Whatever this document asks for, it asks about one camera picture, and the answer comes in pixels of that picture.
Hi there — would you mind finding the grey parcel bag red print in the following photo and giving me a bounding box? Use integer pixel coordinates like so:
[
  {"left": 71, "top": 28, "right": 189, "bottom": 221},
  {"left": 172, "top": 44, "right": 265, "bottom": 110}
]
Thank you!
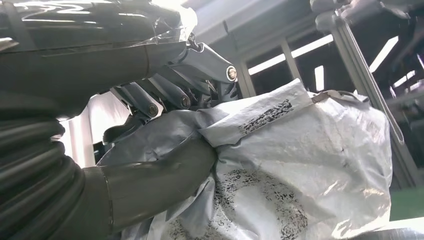
[{"left": 96, "top": 78, "right": 393, "bottom": 240}]

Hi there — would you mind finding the aluminium profile post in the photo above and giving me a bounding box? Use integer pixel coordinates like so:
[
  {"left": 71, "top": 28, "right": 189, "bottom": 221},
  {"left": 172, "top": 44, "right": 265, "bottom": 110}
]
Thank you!
[{"left": 311, "top": 0, "right": 424, "bottom": 190}]

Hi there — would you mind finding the green conveyor belt silver frame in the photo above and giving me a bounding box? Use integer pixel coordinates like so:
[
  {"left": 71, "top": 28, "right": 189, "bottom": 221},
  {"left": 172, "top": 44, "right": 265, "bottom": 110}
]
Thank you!
[{"left": 347, "top": 185, "right": 424, "bottom": 240}]

